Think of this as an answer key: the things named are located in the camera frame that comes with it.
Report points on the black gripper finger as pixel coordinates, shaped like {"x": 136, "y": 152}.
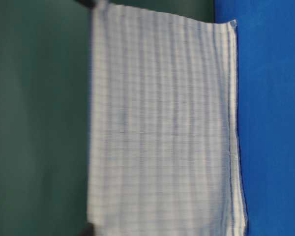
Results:
{"x": 88, "y": 229}
{"x": 87, "y": 3}

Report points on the white towel with purple stripes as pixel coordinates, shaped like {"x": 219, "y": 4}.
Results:
{"x": 163, "y": 151}

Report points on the blue cloth mat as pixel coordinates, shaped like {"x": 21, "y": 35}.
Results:
{"x": 266, "y": 110}

